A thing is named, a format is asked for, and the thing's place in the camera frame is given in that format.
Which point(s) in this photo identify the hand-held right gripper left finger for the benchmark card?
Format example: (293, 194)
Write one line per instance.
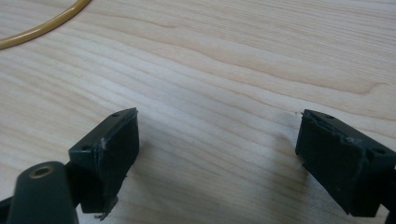
(106, 155)

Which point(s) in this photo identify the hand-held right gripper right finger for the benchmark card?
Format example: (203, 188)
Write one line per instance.
(339, 161)

